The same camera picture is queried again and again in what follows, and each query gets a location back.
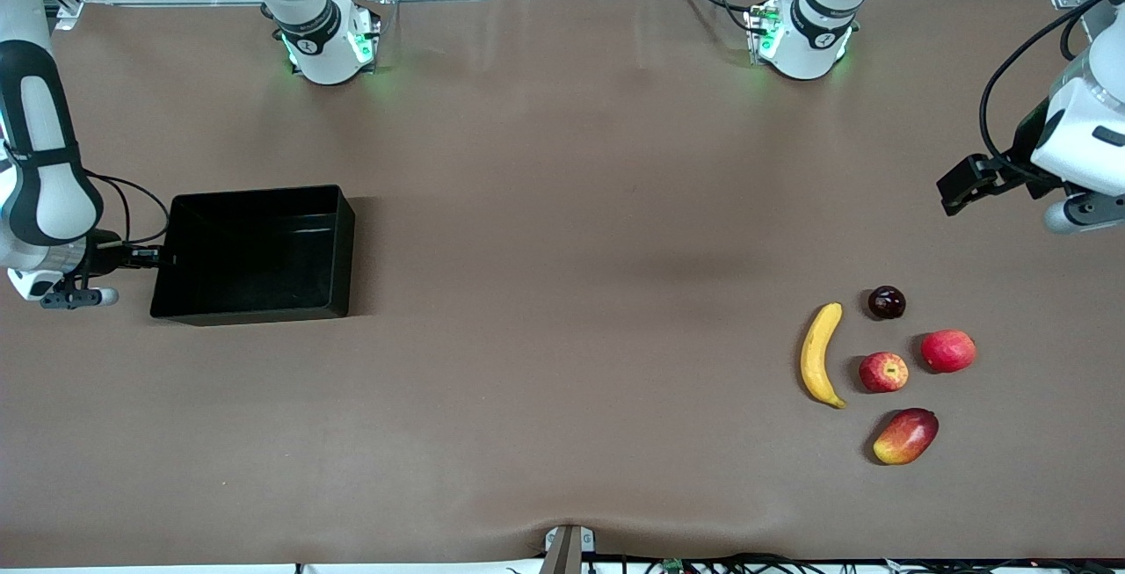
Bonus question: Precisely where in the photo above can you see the black floor cable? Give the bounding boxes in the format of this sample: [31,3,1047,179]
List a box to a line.
[879,556,1125,574]

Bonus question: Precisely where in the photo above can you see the red yellow apple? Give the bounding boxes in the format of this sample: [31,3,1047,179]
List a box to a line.
[859,352,910,394]

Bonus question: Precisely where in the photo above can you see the grey metal clamp bracket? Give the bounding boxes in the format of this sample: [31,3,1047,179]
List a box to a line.
[545,526,598,556]

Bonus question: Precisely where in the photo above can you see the red yellow mango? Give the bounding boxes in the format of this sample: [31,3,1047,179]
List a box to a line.
[873,408,940,466]

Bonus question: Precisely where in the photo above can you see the yellow banana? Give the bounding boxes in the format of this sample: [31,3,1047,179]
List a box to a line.
[800,302,849,410]

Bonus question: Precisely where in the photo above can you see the black plastic box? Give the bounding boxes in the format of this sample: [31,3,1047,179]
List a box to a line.
[149,185,356,327]

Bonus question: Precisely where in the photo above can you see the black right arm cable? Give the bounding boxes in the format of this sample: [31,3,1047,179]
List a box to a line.
[83,170,171,247]

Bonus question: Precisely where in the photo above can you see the brown wooden strip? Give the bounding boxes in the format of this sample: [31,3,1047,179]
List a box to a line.
[539,527,583,574]

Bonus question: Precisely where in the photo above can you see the dark red plum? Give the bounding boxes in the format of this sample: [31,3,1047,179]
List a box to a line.
[868,286,907,321]

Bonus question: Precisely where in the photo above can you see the brown table mat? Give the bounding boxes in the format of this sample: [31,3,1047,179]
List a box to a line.
[0,0,1125,568]

